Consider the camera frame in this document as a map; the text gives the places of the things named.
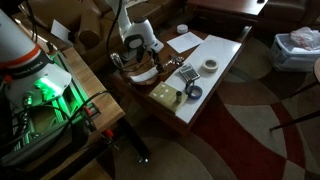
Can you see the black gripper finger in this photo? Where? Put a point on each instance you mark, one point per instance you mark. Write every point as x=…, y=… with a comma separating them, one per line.
x=139, y=58
x=160, y=68

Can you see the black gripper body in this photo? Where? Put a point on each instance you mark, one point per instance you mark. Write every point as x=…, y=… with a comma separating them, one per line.
x=152, y=54

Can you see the silver scoop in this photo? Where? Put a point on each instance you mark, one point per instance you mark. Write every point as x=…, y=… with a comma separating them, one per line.
x=170, y=66

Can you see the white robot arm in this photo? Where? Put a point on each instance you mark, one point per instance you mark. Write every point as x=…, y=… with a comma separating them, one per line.
x=137, y=35

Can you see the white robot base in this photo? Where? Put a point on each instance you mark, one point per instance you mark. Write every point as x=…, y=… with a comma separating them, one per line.
x=36, y=78

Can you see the wooden tray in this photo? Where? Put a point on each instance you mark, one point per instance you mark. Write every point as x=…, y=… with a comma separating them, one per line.
x=145, y=67

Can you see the white paper strip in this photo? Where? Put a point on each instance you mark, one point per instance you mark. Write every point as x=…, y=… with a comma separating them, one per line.
x=144, y=76

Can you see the pile of silver clips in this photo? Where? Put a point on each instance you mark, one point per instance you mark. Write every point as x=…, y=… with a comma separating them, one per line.
x=178, y=60

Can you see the silver metal tumbler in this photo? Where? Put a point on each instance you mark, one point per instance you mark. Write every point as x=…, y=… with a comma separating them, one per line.
x=117, y=61

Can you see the grey calculator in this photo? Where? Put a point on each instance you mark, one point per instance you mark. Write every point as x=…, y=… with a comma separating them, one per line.
x=188, y=72

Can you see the small metal cylinder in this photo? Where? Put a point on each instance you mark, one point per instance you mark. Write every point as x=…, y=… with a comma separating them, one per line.
x=179, y=96

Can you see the white paper sheet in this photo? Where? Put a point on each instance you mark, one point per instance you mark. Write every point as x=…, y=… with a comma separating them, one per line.
x=184, y=42

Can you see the white board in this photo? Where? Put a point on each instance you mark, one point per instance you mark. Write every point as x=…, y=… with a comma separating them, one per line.
x=215, y=48

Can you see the blue tape roll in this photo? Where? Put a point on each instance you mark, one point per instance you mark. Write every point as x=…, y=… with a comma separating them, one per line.
x=193, y=91

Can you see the small white round container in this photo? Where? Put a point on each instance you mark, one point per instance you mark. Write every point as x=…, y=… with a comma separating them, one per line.
x=182, y=28

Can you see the white cloth on sofa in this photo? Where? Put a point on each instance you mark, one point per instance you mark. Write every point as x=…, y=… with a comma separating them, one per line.
x=131, y=3

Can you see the beige masking tape roll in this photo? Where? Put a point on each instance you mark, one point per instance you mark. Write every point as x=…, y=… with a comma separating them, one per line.
x=210, y=65

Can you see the brown cylindrical bolster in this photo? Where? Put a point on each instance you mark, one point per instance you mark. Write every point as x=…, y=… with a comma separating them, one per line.
x=89, y=31

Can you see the brown leather sofa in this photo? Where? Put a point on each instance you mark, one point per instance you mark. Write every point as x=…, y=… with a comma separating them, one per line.
x=68, y=13

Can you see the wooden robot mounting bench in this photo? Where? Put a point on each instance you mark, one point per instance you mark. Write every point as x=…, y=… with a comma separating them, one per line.
x=54, y=134

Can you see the white card on sofa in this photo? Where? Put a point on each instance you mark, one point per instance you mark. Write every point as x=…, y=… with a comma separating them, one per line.
x=61, y=32

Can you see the dark wooden side table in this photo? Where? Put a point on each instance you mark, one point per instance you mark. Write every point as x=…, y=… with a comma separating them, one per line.
x=237, y=12

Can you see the patterned area rug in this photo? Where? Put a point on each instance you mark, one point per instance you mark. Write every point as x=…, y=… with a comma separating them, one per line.
x=259, y=125

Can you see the translucent plastic storage bin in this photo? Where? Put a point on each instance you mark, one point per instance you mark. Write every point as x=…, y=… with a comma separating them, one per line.
x=285, y=55

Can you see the crumpled plastic bag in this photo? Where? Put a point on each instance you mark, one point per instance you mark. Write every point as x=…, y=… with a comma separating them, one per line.
x=306, y=38

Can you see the red handled clamp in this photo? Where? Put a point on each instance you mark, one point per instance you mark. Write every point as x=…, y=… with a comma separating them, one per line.
x=88, y=120
x=109, y=138

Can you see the red handled clamp lower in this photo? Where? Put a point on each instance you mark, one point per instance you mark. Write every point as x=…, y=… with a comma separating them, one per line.
x=109, y=138

